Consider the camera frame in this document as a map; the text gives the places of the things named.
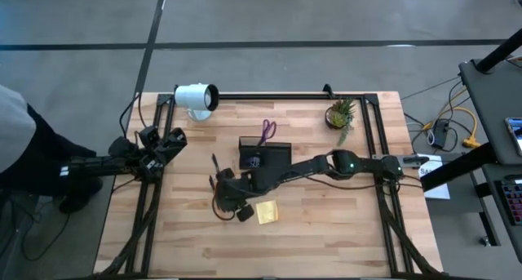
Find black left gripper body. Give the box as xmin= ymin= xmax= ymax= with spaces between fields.
xmin=144 ymin=143 xmax=173 ymax=163

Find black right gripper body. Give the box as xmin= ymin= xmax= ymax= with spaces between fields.
xmin=223 ymin=167 xmax=256 ymax=211

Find yellow sticky note pad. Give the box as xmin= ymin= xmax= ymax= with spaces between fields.
xmin=254 ymin=199 xmax=280 ymax=225

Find purple handled scissors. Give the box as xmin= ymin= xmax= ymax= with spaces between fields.
xmin=249 ymin=118 xmax=278 ymax=169

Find black mesh desk organizer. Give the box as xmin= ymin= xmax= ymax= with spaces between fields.
xmin=237 ymin=136 xmax=293 ymax=171

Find potted succulent plant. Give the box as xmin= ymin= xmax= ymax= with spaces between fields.
xmin=324 ymin=98 xmax=357 ymax=146

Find person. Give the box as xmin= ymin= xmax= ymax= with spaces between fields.
xmin=0 ymin=83 xmax=105 ymax=216

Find white paper sheet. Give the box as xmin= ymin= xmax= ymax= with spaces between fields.
xmin=416 ymin=153 xmax=452 ymax=201

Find black power adapter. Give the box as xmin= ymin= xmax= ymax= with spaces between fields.
xmin=431 ymin=119 xmax=451 ymax=149

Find black diagonal beam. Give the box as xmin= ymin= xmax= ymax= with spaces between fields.
xmin=419 ymin=142 xmax=498 ymax=193

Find black desk leg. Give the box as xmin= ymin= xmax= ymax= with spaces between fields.
xmin=475 ymin=181 xmax=502 ymax=248

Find dark grey side desk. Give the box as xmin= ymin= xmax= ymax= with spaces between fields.
xmin=458 ymin=58 xmax=522 ymax=264

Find keyboard with coloured keys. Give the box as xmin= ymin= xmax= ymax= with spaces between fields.
xmin=494 ymin=176 xmax=522 ymax=227

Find smartphone with lit screen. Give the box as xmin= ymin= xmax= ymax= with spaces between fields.
xmin=504 ymin=116 xmax=522 ymax=158

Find black round pole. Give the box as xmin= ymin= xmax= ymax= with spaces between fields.
xmin=476 ymin=29 xmax=522 ymax=75

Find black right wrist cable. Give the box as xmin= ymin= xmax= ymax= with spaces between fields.
xmin=210 ymin=194 xmax=238 ymax=223

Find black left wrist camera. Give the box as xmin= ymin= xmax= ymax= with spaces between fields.
xmin=137 ymin=154 xmax=165 ymax=182

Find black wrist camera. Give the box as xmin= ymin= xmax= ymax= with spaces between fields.
xmin=137 ymin=154 xmax=165 ymax=182
xmin=235 ymin=203 xmax=256 ymax=224

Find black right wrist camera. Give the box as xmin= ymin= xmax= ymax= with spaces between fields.
xmin=235 ymin=203 xmax=256 ymax=224

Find black power cable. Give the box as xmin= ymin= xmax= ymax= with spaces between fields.
xmin=117 ymin=91 xmax=143 ymax=139

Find black braided cable bundle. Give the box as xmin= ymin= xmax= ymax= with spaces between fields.
xmin=378 ymin=189 xmax=444 ymax=279
xmin=95 ymin=181 xmax=162 ymax=279

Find black aluminium table frame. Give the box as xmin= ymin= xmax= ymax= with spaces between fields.
xmin=124 ymin=91 xmax=417 ymax=279

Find grey plate with black handle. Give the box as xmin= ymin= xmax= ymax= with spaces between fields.
xmin=370 ymin=152 xmax=430 ymax=170

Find yellow extension cable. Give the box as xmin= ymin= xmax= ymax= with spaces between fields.
xmin=422 ymin=106 xmax=482 ymax=149

